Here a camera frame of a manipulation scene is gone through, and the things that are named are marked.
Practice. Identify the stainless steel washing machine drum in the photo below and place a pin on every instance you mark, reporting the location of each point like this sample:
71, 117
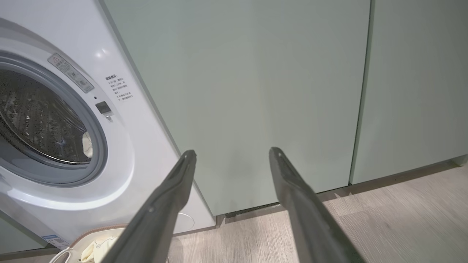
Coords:
40, 120

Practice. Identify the round white access panel cover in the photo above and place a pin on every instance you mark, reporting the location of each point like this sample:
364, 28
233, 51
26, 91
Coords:
186, 223

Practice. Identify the washing machine door latch slot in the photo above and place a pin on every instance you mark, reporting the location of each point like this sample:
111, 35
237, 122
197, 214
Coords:
103, 107

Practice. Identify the dark cabinet plinth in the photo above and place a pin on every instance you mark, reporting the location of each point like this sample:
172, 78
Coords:
402, 175

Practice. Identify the white front-load washing machine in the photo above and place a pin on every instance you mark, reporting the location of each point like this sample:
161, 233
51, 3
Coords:
120, 164

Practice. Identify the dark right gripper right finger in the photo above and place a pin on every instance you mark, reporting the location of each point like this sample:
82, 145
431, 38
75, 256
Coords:
310, 226

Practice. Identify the cream perforated laundry basket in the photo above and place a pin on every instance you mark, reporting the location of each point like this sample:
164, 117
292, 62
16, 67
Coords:
78, 243

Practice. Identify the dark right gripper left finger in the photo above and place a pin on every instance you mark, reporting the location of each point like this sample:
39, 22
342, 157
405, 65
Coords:
157, 219

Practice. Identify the white and blue label sticker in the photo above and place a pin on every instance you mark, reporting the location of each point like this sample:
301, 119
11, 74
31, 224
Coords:
55, 241

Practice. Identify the grey warning label sticker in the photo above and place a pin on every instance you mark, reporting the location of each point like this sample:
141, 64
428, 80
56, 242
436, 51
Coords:
71, 73

